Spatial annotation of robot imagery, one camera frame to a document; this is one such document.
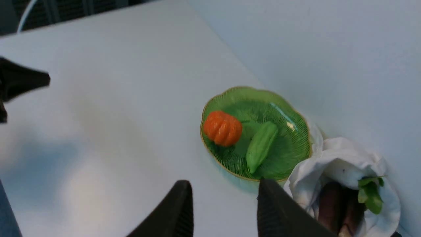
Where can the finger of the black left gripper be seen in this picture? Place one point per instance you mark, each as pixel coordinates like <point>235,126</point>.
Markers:
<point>17,79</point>
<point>3,113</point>

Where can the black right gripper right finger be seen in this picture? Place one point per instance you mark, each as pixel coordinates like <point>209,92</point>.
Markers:
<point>279,215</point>

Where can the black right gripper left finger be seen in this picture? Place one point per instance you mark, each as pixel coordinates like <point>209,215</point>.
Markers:
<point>172,217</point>

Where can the green toy pepper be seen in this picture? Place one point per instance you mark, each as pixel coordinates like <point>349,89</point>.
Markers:
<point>260,145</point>

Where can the orange toy pumpkin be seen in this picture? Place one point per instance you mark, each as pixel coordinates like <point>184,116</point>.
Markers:
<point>223,129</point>

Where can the white cloth bag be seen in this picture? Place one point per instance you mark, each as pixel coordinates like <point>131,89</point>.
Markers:
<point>343,161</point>

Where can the purple toy eggplant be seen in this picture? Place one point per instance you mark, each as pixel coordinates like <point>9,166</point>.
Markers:
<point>339,209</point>

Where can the green leafy vegetable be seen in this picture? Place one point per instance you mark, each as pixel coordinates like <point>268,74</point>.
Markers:
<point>369,194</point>

